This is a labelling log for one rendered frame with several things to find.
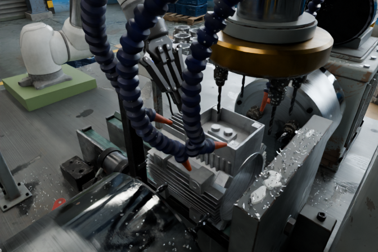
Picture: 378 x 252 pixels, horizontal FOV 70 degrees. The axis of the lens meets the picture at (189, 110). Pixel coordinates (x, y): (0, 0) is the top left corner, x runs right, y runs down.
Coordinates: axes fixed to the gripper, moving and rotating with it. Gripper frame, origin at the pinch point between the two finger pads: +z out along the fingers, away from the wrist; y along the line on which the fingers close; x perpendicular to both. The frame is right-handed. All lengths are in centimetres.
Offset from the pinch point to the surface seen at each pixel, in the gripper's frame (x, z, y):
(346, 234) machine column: -41.7, 9.8, -23.3
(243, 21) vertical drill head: -31.7, -10.9, -11.6
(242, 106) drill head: -5.8, 8.4, 14.8
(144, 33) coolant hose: -32.4, -12.7, -27.8
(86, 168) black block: 32.3, 9.5, -17.7
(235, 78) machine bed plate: 42, 11, 78
